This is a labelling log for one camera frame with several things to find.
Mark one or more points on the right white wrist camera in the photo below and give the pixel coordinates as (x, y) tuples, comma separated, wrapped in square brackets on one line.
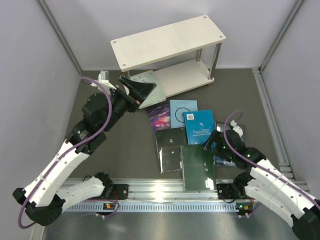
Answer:
[(235, 127)]

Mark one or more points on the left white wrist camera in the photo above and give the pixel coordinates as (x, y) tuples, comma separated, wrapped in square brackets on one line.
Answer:
[(103, 79)]

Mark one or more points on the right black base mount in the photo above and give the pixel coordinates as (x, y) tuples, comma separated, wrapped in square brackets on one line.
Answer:
[(228, 192)]

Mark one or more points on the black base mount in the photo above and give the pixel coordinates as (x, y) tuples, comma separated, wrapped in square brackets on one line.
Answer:
[(119, 192), (228, 192)]

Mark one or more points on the white two-tier shelf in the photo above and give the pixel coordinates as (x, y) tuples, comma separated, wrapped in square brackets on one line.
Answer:
[(199, 34)]

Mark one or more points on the dark green book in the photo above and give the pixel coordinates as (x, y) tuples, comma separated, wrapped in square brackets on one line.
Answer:
[(198, 170)]

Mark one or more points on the light blue circle book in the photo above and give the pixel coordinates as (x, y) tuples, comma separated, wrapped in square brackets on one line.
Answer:
[(177, 110)]

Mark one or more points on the purple galaxy cover book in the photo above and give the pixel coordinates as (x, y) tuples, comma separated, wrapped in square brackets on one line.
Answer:
[(160, 117)]

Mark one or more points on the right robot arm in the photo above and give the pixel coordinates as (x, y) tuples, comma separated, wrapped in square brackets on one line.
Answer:
[(262, 181)]

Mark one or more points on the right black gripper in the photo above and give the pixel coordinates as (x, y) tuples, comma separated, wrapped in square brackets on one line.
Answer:
[(216, 137)]

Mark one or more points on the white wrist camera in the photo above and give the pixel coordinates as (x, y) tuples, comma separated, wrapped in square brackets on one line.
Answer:
[(103, 79), (235, 127)]

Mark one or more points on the black glossy book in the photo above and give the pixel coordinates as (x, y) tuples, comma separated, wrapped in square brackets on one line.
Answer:
[(168, 142)]

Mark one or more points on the aluminium front rail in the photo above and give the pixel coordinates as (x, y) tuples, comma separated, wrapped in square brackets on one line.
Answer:
[(163, 190)]

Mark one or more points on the slotted cable duct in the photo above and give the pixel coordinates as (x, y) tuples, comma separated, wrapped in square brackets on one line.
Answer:
[(150, 207)]

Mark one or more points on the bright blue book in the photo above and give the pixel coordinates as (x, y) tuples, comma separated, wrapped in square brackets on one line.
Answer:
[(198, 125)]

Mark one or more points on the pale grey-green book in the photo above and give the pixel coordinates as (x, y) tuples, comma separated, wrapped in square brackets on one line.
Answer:
[(157, 95)]

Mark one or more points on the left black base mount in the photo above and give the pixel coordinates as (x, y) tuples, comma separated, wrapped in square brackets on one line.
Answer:
[(119, 192)]

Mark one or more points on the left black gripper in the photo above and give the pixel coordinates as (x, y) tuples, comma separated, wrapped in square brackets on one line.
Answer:
[(139, 91)]

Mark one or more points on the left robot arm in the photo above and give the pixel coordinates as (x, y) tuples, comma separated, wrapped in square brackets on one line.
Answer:
[(44, 200)]

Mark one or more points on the dark blue Wuthering Heights book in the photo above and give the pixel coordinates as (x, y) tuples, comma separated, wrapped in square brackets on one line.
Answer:
[(225, 160)]

